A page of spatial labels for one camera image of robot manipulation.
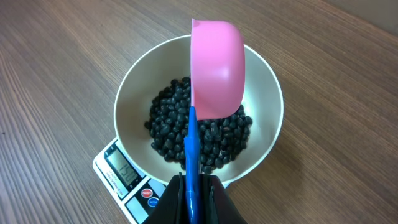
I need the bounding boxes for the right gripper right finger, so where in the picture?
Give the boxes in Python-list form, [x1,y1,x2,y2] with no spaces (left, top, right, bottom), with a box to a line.
[201,174,247,224]

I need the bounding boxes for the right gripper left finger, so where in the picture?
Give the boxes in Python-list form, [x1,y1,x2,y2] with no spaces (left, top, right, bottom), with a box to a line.
[144,173,187,224]

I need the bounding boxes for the pink scoop blue handle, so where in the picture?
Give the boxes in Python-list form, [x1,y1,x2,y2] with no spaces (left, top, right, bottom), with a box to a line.
[184,19,245,223]

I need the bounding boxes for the white digital kitchen scale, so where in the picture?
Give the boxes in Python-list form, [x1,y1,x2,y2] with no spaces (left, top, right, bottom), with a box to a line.
[93,138,185,223]

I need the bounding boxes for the black beans in bowl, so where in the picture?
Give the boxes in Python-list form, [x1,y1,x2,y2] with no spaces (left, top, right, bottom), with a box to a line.
[144,77,253,174]

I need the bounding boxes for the white ceramic bowl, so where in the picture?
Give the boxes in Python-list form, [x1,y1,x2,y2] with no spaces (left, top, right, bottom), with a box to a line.
[114,35,284,185]

